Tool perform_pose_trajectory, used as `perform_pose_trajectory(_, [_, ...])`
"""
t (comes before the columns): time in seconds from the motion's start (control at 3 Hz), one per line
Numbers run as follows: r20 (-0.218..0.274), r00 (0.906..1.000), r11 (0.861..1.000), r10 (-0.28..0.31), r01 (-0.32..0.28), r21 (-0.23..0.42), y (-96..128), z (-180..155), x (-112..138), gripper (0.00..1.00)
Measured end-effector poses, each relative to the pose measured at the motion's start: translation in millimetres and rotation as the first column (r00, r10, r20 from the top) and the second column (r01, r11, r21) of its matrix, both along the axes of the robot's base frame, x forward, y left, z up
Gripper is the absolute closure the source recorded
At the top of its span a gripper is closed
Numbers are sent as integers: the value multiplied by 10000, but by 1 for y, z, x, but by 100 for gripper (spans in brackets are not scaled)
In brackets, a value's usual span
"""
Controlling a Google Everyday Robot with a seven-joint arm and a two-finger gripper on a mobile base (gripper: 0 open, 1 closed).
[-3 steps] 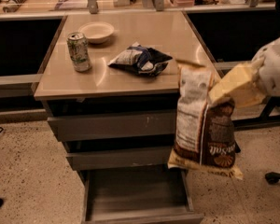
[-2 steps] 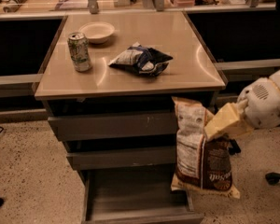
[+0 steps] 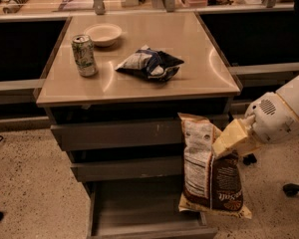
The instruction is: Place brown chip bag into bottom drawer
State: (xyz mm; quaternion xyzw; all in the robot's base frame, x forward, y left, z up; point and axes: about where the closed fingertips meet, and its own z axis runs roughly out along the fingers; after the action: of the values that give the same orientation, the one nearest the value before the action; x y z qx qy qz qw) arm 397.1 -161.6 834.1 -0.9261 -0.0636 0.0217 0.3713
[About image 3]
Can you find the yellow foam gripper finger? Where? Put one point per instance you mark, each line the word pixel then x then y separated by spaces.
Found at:
pixel 236 138

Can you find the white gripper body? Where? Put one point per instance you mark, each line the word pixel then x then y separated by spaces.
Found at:
pixel 273 119

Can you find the brown chip bag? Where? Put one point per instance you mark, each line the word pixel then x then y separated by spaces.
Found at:
pixel 209 184

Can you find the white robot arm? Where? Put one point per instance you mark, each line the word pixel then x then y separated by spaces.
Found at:
pixel 297 93

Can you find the top grey drawer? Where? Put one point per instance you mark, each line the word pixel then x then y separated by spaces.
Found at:
pixel 118 133

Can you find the grey drawer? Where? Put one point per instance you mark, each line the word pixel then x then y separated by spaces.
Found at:
pixel 143 208
pixel 127 169
pixel 118 133

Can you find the middle grey drawer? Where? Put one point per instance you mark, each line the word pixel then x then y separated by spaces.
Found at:
pixel 127 169

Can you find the blue and white chip bag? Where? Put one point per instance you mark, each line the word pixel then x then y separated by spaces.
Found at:
pixel 150 64

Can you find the bottom grey drawer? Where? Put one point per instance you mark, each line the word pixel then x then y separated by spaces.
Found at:
pixel 143 208

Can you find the grey drawer cabinet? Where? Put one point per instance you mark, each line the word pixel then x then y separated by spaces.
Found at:
pixel 202 86

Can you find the black chair caster right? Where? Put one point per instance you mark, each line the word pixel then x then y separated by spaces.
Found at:
pixel 291 189

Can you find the white bowl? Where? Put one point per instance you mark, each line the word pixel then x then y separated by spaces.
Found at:
pixel 104 35

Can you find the green and white soda can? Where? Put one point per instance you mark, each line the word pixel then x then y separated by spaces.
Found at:
pixel 83 51

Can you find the purple booklet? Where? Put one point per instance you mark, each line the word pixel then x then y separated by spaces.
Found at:
pixel 73 5

